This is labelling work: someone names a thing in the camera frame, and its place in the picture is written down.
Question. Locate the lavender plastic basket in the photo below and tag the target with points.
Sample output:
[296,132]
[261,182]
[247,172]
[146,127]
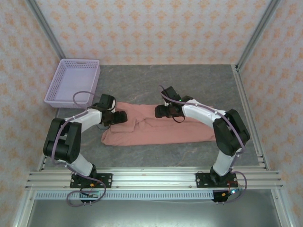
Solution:
[71,80]

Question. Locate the pink t-shirt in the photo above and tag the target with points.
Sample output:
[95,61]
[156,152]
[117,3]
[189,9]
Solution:
[161,134]

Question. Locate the grey metal sheet panel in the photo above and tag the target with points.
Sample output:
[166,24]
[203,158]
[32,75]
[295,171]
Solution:
[154,215]

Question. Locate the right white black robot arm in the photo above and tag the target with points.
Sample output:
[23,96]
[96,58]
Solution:
[203,113]

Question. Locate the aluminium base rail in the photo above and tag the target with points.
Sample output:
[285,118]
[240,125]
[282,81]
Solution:
[154,177]

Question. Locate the aluminium frame post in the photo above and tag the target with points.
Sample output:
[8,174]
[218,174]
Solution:
[260,28]
[46,28]

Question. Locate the small circuit board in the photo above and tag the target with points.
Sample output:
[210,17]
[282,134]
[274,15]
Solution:
[230,192]
[91,194]

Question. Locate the aluminium frame strut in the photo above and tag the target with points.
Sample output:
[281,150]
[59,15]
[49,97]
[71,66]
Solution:
[25,208]
[282,208]

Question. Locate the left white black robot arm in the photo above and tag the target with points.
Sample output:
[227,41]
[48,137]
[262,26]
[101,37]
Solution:
[87,118]

